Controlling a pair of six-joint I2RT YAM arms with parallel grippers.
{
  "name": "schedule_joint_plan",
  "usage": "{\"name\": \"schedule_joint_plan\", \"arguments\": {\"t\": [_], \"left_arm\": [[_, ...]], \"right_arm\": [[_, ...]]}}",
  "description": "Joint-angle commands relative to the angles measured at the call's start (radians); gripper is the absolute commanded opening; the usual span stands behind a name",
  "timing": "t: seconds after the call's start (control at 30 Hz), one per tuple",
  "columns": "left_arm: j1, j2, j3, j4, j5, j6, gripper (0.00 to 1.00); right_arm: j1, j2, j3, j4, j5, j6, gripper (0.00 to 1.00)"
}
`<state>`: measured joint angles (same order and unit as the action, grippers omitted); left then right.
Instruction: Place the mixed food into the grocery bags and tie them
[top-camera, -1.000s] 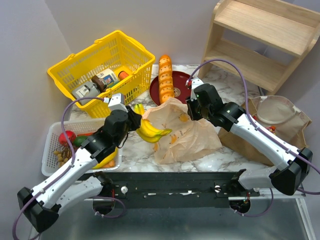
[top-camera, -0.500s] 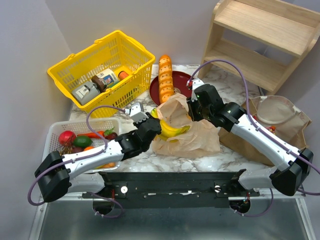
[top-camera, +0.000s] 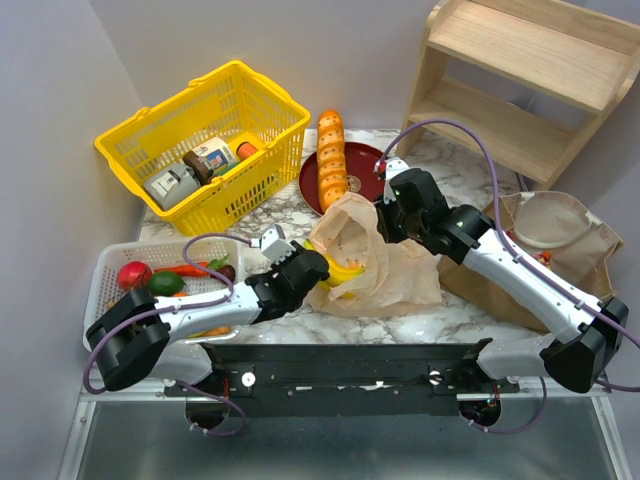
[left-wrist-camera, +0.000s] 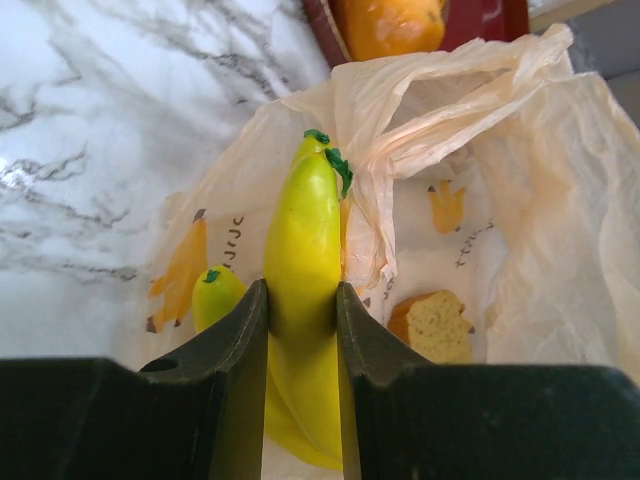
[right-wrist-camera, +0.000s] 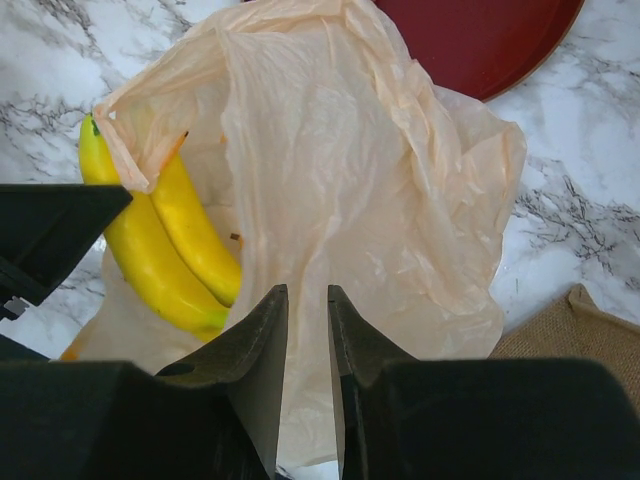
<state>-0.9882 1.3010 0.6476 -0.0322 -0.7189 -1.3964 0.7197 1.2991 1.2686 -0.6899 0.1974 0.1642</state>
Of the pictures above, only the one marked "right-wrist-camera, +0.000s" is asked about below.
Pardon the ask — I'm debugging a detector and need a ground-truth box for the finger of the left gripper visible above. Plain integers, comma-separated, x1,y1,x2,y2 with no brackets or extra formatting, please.
1,184,132,320

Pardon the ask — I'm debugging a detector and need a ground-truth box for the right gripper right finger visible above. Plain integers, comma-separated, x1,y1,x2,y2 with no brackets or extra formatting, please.
327,285,415,479

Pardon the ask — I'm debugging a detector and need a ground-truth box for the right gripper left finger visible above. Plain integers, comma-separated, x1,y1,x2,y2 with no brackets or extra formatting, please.
157,285,289,479

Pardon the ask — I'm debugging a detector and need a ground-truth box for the yellow banana bunch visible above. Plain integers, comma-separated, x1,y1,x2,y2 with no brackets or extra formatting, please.
104,139,242,342

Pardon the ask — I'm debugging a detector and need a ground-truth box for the peach plastic grocery bag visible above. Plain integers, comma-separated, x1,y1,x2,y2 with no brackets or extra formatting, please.
65,1,526,469

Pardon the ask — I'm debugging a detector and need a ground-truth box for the burlap tote bag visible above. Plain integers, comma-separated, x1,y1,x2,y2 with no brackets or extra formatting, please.
491,284,639,368

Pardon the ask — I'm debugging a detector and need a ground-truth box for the dark red round plate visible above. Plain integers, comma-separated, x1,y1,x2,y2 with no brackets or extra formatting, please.
376,0,584,101

